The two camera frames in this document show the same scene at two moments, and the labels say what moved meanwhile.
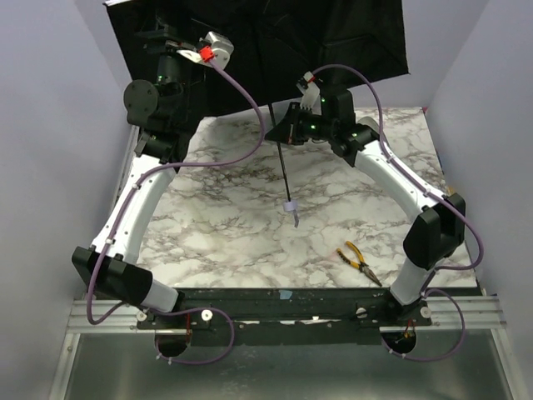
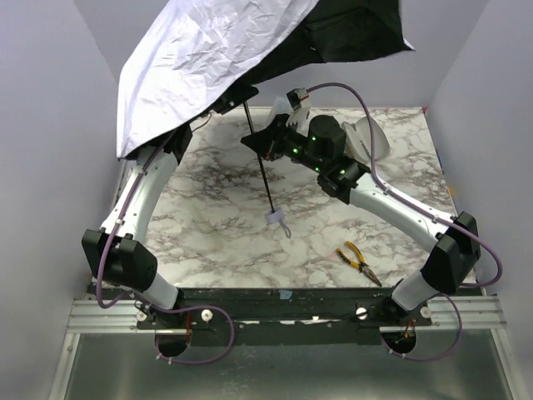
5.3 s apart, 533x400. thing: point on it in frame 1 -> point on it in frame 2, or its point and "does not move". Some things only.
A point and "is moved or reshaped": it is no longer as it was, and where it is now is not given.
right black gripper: x=292 y=129 -> x=275 y=139
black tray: x=286 y=316 does not move
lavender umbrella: x=275 y=44 is moved or reshaped
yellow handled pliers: x=361 y=265 does not move
